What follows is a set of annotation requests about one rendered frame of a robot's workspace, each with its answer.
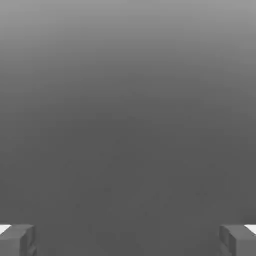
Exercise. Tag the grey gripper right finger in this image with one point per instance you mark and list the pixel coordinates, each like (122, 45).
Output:
(239, 241)

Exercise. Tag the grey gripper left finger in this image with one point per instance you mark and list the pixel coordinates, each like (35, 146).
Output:
(16, 241)

